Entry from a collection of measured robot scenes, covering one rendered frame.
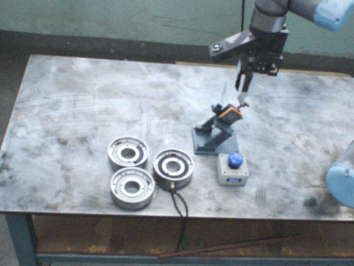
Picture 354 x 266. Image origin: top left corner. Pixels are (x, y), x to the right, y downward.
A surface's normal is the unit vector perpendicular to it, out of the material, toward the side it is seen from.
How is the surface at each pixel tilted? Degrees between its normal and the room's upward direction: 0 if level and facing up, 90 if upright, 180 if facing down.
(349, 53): 90
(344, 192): 97
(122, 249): 0
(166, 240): 0
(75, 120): 0
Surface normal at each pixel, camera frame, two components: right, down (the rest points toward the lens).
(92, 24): 0.05, 0.72
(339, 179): -0.67, 0.56
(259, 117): 0.13, -0.69
